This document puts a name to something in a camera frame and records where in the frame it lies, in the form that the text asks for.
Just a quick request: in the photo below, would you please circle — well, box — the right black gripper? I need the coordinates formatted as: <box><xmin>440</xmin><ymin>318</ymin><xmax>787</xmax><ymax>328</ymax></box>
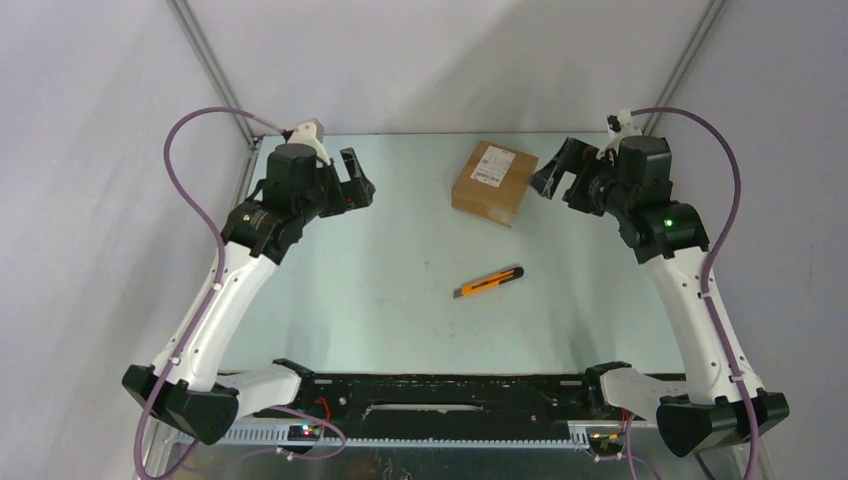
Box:
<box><xmin>527</xmin><ymin>136</ymin><xmax>634</xmax><ymax>218</ymax></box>

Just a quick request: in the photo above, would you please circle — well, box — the brown cardboard express box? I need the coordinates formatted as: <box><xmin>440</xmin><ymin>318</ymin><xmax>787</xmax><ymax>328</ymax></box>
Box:
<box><xmin>451</xmin><ymin>141</ymin><xmax>539</xmax><ymax>228</ymax></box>

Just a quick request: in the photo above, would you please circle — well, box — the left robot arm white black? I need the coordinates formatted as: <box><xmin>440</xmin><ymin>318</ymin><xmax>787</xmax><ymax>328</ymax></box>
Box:
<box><xmin>122</xmin><ymin>143</ymin><xmax>376</xmax><ymax>445</ymax></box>

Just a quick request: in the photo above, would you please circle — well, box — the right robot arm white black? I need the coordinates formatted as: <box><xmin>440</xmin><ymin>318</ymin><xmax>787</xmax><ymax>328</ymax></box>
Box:
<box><xmin>529</xmin><ymin>136</ymin><xmax>790</xmax><ymax>457</ymax></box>

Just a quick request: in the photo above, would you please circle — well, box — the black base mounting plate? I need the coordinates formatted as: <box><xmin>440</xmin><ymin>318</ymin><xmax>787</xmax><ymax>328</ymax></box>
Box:
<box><xmin>290</xmin><ymin>373</ymin><xmax>624</xmax><ymax>440</ymax></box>

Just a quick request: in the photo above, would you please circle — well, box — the left controller board with leds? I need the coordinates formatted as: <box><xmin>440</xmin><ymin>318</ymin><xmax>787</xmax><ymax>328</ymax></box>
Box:
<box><xmin>286</xmin><ymin>424</ymin><xmax>323</xmax><ymax>444</ymax></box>

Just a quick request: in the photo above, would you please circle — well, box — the controller board with leds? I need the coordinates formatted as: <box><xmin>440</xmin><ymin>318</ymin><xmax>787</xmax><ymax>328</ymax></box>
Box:
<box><xmin>286</xmin><ymin>424</ymin><xmax>323</xmax><ymax>444</ymax></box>
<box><xmin>586</xmin><ymin>432</ymin><xmax>625</xmax><ymax>460</ymax></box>

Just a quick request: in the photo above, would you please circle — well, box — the right controller board with leds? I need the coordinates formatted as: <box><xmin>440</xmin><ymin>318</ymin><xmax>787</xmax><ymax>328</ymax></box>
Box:
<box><xmin>586</xmin><ymin>432</ymin><xmax>625</xmax><ymax>460</ymax></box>

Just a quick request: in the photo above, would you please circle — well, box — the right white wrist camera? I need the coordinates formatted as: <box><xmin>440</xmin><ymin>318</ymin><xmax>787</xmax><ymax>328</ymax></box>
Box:
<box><xmin>596</xmin><ymin>109</ymin><xmax>643</xmax><ymax>160</ymax></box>

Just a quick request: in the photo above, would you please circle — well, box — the right aluminium frame post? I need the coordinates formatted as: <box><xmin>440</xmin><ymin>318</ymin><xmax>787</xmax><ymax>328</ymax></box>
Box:
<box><xmin>654</xmin><ymin>0</ymin><xmax>730</xmax><ymax>107</ymax></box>

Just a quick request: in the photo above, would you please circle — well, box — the aluminium frame post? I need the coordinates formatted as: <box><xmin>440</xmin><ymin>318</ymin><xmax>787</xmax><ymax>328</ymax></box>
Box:
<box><xmin>166</xmin><ymin>0</ymin><xmax>241</xmax><ymax>109</ymax></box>
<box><xmin>654</xmin><ymin>0</ymin><xmax>730</xmax><ymax>107</ymax></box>

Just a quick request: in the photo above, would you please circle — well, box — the left aluminium frame post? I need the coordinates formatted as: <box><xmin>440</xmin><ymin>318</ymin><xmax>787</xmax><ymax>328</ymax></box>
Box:
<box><xmin>166</xmin><ymin>0</ymin><xmax>241</xmax><ymax>109</ymax></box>

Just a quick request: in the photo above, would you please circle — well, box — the grey slotted cable duct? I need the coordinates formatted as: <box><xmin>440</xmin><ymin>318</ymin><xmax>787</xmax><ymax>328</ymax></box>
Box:
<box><xmin>173</xmin><ymin>423</ymin><xmax>598</xmax><ymax>452</ymax></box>

